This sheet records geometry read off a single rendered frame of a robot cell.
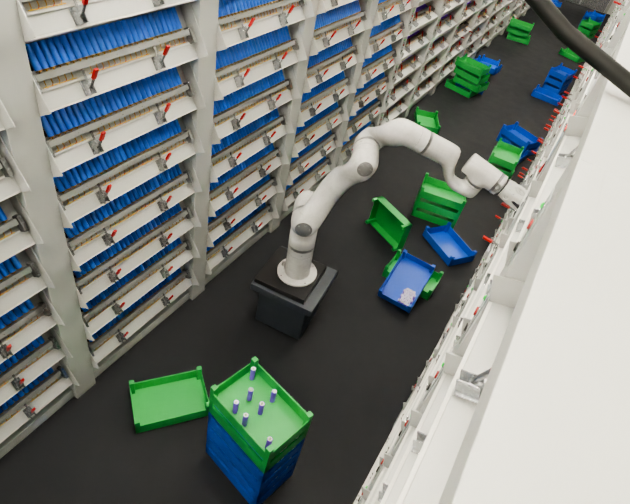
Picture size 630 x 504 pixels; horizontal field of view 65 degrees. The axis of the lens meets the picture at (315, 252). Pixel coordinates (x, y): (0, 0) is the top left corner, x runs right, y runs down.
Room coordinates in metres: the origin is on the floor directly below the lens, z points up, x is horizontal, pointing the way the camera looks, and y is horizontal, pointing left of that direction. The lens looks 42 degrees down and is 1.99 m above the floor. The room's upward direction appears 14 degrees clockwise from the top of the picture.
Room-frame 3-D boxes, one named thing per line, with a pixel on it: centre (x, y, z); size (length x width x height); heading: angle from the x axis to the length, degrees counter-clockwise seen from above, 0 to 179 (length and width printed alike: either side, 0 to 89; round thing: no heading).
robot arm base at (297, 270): (1.69, 0.06, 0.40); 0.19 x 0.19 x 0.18
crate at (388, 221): (2.52, -0.40, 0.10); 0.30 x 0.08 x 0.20; 43
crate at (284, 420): (0.89, 0.05, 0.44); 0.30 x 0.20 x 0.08; 55
